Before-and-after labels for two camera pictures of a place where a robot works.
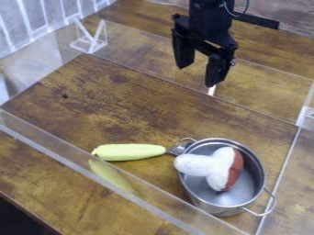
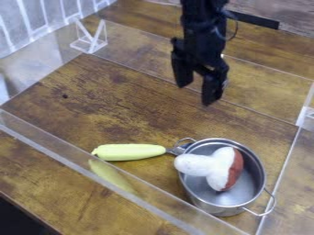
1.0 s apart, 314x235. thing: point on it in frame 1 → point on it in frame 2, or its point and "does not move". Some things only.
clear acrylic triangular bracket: (85, 42) does not move
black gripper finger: (184, 42) → (184, 64)
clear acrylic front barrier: (62, 188) does not move
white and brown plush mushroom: (221, 167) does not move
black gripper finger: (217, 65) → (212, 87)
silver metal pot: (245, 195) does not move
